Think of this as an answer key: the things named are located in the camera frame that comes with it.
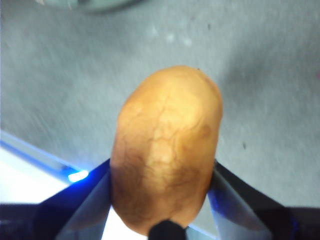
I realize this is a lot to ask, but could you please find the pale green electric pot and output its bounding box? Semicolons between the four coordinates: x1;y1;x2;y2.
34;0;142;14

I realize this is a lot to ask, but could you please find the brown potato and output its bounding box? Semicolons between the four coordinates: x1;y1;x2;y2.
109;65;223;237

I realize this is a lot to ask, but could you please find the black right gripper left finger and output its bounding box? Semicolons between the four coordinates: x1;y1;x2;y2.
0;158;113;240

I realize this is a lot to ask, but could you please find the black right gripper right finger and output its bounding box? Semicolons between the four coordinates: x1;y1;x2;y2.
208;159;320;240

